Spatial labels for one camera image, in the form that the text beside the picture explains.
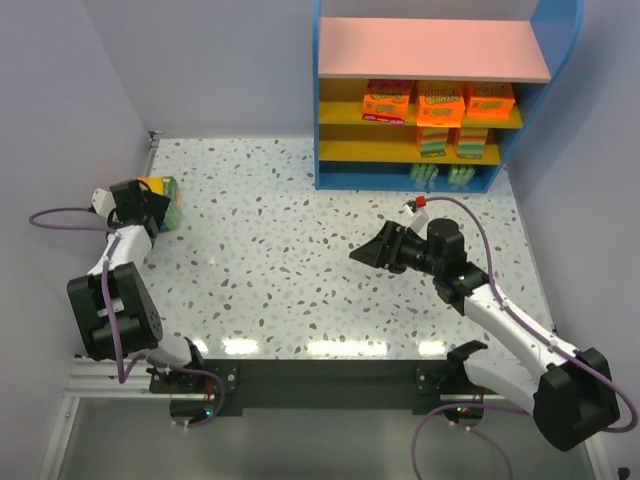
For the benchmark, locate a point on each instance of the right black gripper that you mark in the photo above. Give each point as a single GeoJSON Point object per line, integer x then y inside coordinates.
{"type": "Point", "coordinates": [393, 247]}

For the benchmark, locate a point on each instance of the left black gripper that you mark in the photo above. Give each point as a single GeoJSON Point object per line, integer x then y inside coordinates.
{"type": "Point", "coordinates": [151, 209]}

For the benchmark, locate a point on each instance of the orange green sponge box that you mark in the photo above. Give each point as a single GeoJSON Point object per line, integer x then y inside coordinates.
{"type": "Point", "coordinates": [163, 201]}

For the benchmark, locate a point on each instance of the blue sponge pack front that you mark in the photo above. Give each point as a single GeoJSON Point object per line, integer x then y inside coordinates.
{"type": "Point", "coordinates": [423, 175]}

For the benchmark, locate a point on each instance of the blue sponge pack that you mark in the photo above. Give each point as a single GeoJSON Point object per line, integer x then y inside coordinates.
{"type": "Point", "coordinates": [460, 176]}
{"type": "Point", "coordinates": [423, 175]}

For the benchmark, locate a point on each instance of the orange yellow sponge box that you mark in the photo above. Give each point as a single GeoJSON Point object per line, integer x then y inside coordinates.
{"type": "Point", "coordinates": [432, 141]}

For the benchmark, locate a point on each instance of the pink sponge box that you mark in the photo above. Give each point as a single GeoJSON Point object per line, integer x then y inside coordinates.
{"type": "Point", "coordinates": [387, 101]}

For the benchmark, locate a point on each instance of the orange Scrub Daddy box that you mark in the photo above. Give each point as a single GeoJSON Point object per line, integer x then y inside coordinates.
{"type": "Point", "coordinates": [489, 100]}

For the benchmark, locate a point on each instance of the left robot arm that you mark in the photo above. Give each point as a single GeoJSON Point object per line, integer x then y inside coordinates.
{"type": "Point", "coordinates": [113, 308]}

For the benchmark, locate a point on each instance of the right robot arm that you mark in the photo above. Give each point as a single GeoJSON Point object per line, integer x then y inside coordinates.
{"type": "Point", "coordinates": [567, 392]}

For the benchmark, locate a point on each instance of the blue shelf unit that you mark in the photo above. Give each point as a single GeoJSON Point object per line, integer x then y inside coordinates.
{"type": "Point", "coordinates": [353, 154]}

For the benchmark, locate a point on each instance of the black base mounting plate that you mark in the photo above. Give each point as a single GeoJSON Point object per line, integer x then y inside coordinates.
{"type": "Point", "coordinates": [414, 385]}

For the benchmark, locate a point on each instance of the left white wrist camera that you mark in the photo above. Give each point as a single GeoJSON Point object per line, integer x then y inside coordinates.
{"type": "Point", "coordinates": [102, 202]}

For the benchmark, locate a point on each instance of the aluminium frame rail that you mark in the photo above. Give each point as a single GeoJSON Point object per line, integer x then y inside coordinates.
{"type": "Point", "coordinates": [90, 379]}

